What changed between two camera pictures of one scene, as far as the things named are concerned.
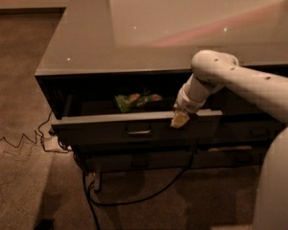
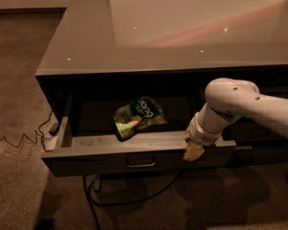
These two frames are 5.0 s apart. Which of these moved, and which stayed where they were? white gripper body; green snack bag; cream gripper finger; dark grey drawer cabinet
Moved: green snack bag; cream gripper finger; white gripper body
Stayed: dark grey drawer cabinet
